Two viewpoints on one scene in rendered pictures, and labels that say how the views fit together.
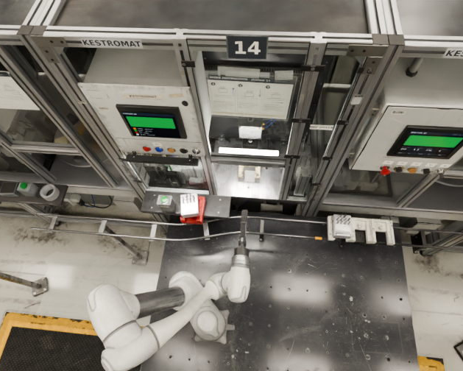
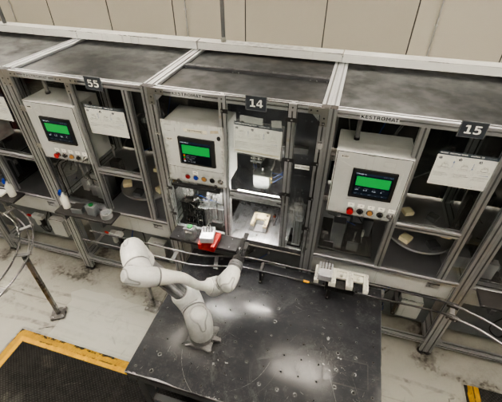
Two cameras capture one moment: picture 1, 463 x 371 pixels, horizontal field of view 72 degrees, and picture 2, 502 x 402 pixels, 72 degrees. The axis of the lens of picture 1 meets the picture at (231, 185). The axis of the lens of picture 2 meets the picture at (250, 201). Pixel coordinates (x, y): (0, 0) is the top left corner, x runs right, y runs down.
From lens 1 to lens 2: 1.08 m
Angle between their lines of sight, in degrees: 24
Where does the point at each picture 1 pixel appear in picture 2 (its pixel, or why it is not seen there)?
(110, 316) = (135, 249)
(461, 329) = not seen: outside the picture
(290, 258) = (281, 299)
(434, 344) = not seen: outside the picture
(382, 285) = (357, 333)
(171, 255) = not seen: hidden behind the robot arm
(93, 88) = (167, 123)
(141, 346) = (150, 271)
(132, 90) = (189, 126)
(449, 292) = (444, 392)
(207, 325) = (197, 315)
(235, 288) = (226, 277)
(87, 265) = (106, 304)
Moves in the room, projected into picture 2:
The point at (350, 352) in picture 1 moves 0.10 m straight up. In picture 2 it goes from (318, 380) to (320, 372)
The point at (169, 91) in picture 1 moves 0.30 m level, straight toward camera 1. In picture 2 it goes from (211, 128) to (212, 155)
